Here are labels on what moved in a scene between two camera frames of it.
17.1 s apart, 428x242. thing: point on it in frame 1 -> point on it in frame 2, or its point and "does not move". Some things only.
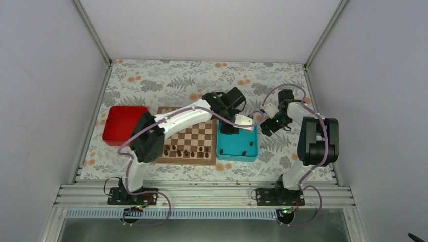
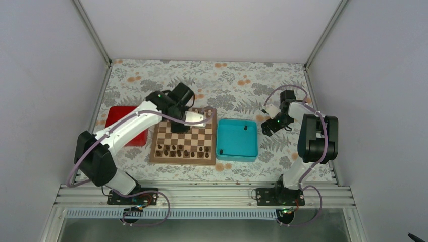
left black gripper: x=224 y=130 -> x=174 y=129
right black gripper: x=273 y=127 does not move
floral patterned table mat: x=170 y=84 does not move
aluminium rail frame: x=204 y=195 does not move
